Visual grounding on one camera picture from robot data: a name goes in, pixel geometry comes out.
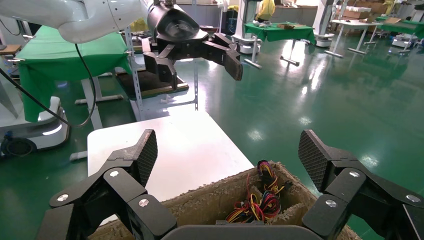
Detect brown divided cardboard box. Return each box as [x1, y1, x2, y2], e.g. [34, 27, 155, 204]
[87, 160, 362, 240]

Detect white workshop table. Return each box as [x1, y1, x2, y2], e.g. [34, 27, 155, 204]
[323, 18, 384, 57]

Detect large green cloth covered table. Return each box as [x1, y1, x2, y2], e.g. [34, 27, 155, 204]
[14, 25, 133, 132]

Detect green table with boxes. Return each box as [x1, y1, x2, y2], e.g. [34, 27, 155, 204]
[375, 15, 424, 55]

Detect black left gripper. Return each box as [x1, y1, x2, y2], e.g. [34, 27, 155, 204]
[141, 3, 244, 91]

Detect colourful power supply cable bundle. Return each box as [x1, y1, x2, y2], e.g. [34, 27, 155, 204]
[225, 159, 293, 224]

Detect metal slotted-angle rack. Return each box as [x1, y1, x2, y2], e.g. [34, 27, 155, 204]
[115, 25, 200, 122]

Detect stacked cardboard boxes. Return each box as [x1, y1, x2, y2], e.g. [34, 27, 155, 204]
[340, 4, 373, 21]

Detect person in yellow shirt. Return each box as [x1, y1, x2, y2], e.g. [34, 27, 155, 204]
[255, 0, 276, 23]

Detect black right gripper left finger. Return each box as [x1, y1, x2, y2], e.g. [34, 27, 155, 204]
[36, 129, 178, 240]

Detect flat cardboard piece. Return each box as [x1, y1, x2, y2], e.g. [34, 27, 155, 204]
[276, 21, 306, 31]

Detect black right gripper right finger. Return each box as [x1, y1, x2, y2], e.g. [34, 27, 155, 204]
[298, 129, 424, 240]

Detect brown wooden table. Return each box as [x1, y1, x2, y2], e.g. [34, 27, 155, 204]
[0, 44, 23, 57]

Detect thin black cable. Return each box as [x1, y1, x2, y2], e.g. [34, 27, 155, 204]
[0, 43, 98, 129]

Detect small green cloth covered table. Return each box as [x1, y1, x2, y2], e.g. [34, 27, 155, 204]
[243, 21, 317, 70]

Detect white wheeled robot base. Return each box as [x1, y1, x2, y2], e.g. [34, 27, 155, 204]
[0, 96, 71, 159]

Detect white robot with column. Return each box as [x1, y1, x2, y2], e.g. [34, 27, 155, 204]
[311, 0, 338, 48]
[231, 0, 263, 56]

